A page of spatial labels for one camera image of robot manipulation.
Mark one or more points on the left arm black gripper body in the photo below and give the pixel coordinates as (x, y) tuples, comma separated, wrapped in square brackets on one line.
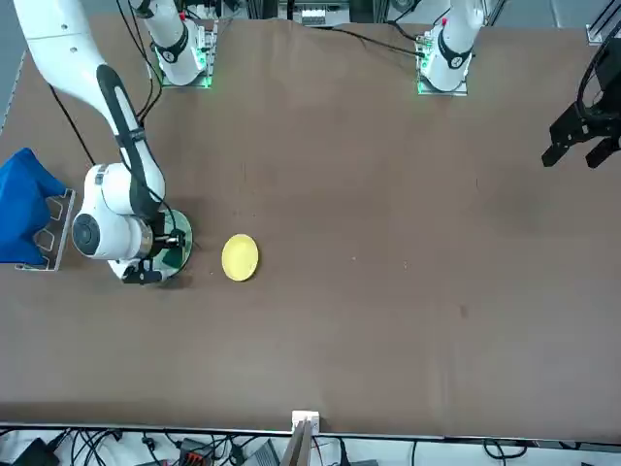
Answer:
[(611, 73)]

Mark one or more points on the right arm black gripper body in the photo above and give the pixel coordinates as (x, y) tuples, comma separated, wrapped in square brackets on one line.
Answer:
[(162, 233)]

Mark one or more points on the green and yellow sponge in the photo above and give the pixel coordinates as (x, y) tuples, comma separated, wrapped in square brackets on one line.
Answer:
[(174, 256)]

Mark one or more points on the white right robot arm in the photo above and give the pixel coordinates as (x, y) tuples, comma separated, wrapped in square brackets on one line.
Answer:
[(58, 48)]

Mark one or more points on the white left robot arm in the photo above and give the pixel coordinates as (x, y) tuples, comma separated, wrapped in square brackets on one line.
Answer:
[(451, 53)]

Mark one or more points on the pale green plate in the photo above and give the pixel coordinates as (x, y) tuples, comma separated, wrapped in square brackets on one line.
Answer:
[(186, 228)]

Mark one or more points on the small yellow dish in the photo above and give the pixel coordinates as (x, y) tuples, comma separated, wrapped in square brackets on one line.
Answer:
[(240, 257)]

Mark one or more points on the clear slotted rack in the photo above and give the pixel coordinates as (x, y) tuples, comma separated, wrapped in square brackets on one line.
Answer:
[(58, 233)]

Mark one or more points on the blue cloth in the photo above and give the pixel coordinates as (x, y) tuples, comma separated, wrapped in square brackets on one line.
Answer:
[(24, 209)]

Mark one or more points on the black and orange connector box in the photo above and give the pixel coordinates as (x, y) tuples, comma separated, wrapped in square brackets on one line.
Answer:
[(194, 454)]

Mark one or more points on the aluminium corner post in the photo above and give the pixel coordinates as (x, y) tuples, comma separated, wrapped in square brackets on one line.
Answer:
[(599, 29)]

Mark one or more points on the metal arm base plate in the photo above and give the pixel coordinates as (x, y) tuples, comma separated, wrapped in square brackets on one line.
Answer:
[(436, 91), (186, 85)]

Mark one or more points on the aluminium edge rail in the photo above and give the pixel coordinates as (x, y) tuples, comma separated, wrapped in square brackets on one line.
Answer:
[(12, 92)]

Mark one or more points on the aluminium profile post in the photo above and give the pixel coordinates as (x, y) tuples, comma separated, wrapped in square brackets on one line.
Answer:
[(301, 446)]

